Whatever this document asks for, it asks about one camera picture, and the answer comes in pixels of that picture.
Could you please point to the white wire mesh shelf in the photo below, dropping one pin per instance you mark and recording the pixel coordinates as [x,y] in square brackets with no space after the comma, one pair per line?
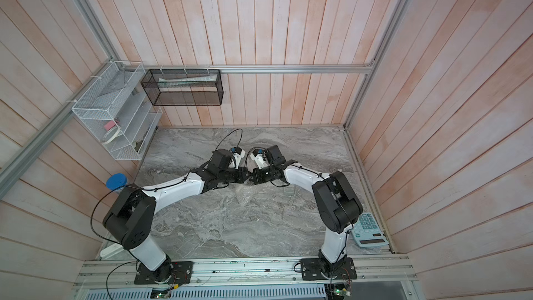
[114,94]

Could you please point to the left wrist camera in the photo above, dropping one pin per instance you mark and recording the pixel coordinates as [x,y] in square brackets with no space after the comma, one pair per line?
[238,155]

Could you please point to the white tape roll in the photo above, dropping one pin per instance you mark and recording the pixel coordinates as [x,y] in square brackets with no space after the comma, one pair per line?
[110,135]

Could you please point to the clear bubble wrap sheet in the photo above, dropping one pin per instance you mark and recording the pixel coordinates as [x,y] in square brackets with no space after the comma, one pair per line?
[245,193]

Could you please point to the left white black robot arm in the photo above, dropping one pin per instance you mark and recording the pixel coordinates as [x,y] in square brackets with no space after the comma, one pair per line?
[130,218]

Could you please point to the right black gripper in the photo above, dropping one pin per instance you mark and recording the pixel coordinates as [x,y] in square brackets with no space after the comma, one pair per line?
[258,180]

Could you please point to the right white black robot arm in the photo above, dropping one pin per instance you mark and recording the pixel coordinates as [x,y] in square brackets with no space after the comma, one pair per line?
[338,205]

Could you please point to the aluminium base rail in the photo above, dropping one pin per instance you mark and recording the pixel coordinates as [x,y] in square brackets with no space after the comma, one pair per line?
[249,271]

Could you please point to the horizontal aluminium wall rail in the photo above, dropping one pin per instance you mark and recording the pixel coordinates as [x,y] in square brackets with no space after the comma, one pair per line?
[272,69]

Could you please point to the white power strip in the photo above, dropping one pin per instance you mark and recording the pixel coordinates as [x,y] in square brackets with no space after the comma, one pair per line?
[110,251]

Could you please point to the pink eraser block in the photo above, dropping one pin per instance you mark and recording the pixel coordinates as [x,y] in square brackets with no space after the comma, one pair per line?
[109,125]

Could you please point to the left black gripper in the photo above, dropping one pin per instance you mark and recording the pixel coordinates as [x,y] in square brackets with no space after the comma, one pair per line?
[241,171]

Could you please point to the blue lid plastic jar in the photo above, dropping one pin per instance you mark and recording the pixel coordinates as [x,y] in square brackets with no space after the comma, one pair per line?
[116,183]

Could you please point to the black mesh wall basket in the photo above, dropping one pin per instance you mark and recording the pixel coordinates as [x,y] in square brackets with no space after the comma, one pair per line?
[159,96]

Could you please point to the paper sheet in basket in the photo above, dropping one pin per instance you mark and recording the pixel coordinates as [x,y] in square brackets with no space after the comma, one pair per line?
[202,81]

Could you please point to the light blue calculator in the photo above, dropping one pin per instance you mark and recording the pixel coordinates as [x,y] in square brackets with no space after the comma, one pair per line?
[367,233]

